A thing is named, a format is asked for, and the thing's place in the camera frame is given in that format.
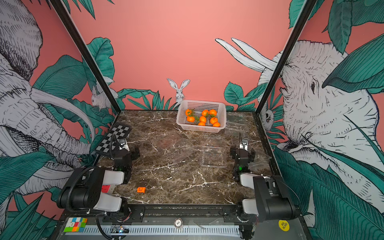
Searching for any small circuit board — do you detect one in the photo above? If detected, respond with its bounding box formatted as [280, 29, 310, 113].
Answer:
[111, 226, 130, 235]

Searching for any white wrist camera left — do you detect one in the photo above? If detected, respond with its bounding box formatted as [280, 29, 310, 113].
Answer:
[118, 139, 130, 152]

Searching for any black white checkerboard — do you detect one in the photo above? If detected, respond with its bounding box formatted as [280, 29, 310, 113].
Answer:
[95, 123, 132, 157]

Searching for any red cube on table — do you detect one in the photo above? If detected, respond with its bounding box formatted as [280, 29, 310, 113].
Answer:
[101, 185, 116, 195]

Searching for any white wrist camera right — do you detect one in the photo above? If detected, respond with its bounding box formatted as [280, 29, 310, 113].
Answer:
[239, 139, 249, 151]

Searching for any small orange block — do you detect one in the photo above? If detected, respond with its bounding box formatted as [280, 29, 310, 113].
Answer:
[137, 187, 146, 194]

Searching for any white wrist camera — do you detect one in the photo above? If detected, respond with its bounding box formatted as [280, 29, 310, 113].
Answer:
[239, 139, 249, 151]
[118, 139, 130, 152]

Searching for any colourful cube on rail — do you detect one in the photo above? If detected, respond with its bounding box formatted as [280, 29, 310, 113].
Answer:
[63, 217, 88, 233]

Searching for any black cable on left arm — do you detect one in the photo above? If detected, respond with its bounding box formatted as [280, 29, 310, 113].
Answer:
[65, 166, 97, 214]

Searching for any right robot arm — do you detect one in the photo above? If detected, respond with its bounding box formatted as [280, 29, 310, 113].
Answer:
[230, 146, 301, 222]

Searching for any yellow round sticker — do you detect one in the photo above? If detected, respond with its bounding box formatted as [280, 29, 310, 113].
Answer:
[279, 220, 290, 232]

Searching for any white plastic basket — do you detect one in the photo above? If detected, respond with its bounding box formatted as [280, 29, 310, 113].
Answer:
[177, 100, 227, 133]

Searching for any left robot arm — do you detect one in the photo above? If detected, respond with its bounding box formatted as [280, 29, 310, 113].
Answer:
[56, 147, 140, 213]

